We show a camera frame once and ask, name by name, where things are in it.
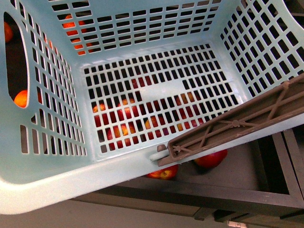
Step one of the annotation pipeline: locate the light blue plastic basket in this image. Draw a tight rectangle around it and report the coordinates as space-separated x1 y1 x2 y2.
0 0 304 215

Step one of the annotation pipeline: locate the red apple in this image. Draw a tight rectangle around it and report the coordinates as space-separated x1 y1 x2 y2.
106 123 136 150
145 165 179 180
177 107 204 132
144 116 169 140
93 103 109 127
116 98 139 121
174 92 200 106
194 149 228 169
131 76 155 89

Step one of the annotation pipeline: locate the orange fruit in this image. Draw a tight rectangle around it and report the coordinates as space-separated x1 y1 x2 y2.
14 90 43 108
71 38 93 56
4 22 14 43
62 14 87 36

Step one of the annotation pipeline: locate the black wooden fruit tray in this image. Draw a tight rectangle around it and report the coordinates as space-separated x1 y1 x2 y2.
77 127 304 228

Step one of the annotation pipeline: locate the brown basket handle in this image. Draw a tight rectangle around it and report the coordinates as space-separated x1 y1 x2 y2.
157 74 304 166

